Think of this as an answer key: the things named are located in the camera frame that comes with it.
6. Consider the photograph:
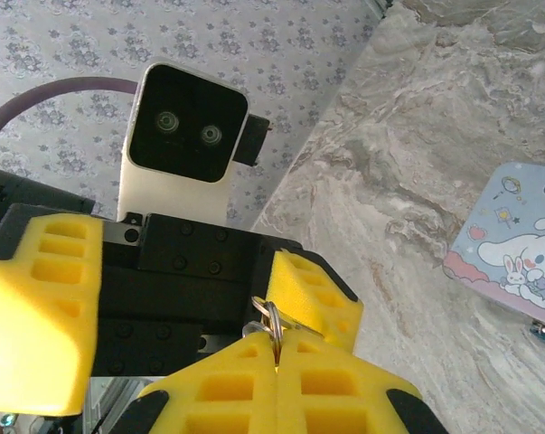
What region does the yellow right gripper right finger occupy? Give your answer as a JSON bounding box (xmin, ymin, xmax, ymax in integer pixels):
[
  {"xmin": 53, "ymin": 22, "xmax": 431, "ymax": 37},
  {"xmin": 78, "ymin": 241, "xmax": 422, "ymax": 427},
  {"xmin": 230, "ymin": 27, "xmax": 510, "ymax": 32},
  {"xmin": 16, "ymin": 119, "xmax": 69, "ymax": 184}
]
[{"xmin": 276, "ymin": 334, "xmax": 449, "ymax": 434}]

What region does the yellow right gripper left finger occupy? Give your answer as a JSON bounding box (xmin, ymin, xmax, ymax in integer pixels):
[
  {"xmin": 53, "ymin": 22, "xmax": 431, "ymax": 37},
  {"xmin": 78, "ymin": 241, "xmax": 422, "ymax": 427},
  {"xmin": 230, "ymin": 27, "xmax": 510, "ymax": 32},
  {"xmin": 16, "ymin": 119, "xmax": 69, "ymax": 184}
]
[{"xmin": 120, "ymin": 331, "xmax": 278, "ymax": 434}]

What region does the silver key with ring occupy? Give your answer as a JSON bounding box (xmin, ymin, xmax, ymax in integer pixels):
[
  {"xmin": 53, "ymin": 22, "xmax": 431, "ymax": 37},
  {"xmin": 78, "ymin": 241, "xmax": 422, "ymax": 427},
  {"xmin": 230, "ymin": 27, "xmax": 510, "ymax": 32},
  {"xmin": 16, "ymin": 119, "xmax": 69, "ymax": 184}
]
[{"xmin": 242, "ymin": 296, "xmax": 303, "ymax": 370}]

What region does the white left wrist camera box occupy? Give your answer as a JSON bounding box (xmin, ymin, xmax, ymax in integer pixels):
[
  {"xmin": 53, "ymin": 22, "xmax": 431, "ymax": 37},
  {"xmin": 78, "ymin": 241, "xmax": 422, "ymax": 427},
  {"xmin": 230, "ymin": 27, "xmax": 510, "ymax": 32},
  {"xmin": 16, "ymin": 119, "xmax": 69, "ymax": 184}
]
[{"xmin": 117, "ymin": 58, "xmax": 272, "ymax": 227}]

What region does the aluminium frame post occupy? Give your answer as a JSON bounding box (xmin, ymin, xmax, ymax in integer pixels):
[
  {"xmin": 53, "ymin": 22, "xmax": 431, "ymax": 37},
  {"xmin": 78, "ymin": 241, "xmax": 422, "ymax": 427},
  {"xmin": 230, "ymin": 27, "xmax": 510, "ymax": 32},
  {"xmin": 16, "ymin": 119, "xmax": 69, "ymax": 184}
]
[{"xmin": 364, "ymin": 0, "xmax": 393, "ymax": 22}]

